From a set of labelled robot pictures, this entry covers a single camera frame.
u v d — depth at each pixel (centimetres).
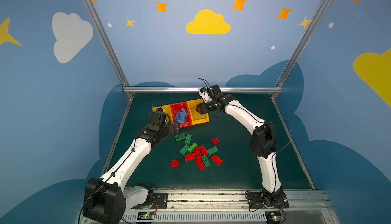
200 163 86
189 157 88
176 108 110
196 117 102
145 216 71
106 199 38
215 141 94
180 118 104
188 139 96
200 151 90
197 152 90
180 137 96
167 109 104
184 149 91
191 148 90
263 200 68
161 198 75
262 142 56
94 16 78
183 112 105
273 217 72
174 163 86
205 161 86
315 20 80
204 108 84
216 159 87
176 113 107
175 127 75
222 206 73
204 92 84
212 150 91
